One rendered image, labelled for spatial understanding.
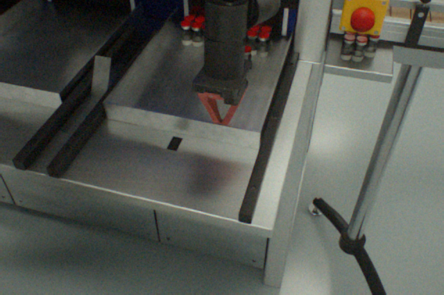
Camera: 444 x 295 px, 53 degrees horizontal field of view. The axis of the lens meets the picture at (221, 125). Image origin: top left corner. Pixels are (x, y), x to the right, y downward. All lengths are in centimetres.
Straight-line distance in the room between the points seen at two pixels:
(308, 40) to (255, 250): 74
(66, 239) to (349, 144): 121
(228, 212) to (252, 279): 96
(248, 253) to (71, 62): 82
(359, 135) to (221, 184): 149
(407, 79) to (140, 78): 59
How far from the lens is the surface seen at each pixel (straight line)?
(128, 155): 70
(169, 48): 92
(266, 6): 64
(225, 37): 59
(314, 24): 85
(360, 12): 80
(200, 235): 142
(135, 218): 148
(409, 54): 100
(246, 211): 59
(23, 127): 80
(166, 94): 80
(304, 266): 161
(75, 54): 94
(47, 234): 177
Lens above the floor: 137
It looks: 42 degrees down
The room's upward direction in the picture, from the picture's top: straight up
